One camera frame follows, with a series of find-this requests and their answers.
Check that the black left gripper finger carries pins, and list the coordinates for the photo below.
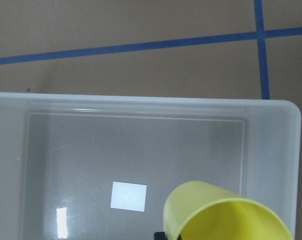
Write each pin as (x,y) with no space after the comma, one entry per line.
(160,235)

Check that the yellow plastic cup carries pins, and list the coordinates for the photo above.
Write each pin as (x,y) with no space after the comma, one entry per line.
(197,210)

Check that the translucent plastic box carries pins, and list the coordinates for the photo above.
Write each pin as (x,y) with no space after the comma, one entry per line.
(112,161)

